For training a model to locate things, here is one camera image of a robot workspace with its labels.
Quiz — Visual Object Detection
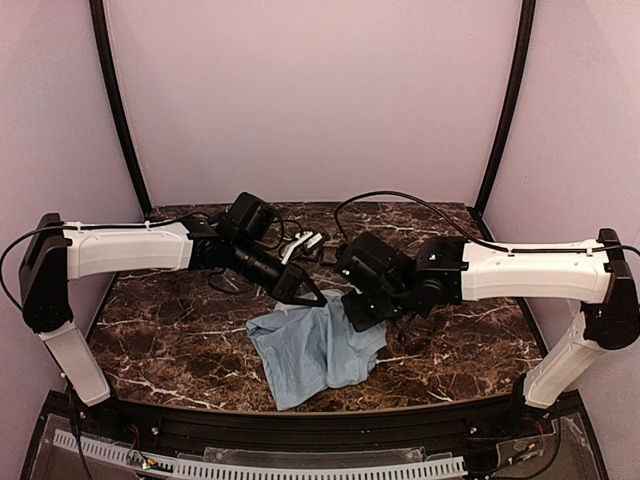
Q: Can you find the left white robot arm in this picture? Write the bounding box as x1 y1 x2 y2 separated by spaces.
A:
9 192 327 407

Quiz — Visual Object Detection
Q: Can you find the light blue printed t-shirt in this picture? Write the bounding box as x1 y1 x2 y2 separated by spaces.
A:
246 289 387 411

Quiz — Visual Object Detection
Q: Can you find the black frame post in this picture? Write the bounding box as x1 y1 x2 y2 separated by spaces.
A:
88 0 153 217
474 0 537 218

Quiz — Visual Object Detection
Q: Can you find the left black frame post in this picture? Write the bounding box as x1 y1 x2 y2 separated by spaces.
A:
88 0 153 217

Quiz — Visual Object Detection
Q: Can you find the right black frame post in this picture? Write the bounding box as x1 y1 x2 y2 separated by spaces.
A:
474 0 537 218

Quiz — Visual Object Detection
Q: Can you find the black front frame rail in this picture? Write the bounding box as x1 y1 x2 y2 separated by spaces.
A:
65 395 551 455

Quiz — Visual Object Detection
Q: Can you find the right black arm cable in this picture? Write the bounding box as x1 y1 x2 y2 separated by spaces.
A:
333 189 481 251

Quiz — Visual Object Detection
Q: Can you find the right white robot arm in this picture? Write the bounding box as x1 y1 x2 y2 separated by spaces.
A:
335 229 639 410

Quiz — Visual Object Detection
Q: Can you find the middle black display box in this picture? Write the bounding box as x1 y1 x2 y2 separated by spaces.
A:
319 245 345 267

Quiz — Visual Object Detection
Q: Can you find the white slotted cable duct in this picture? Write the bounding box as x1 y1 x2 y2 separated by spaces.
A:
50 429 468 480

